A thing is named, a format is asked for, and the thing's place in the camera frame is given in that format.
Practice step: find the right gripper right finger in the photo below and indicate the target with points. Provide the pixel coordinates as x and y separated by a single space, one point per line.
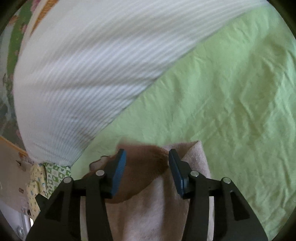
234 219

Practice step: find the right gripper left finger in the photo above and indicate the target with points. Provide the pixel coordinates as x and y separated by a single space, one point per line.
59 218

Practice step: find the beige knit sweater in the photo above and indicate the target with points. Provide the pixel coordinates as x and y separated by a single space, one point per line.
147 205

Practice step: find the yellow cartoon print blanket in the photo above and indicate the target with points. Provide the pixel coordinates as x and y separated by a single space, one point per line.
36 185

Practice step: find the green patterned small pillow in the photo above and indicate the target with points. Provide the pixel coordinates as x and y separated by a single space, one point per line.
54 176

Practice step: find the green bed sheet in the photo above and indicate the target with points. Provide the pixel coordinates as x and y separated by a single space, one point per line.
235 92

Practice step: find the white striped pillow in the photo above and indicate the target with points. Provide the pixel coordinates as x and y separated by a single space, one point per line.
89 60

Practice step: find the gold framed headboard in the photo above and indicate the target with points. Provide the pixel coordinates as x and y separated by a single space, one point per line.
42 9

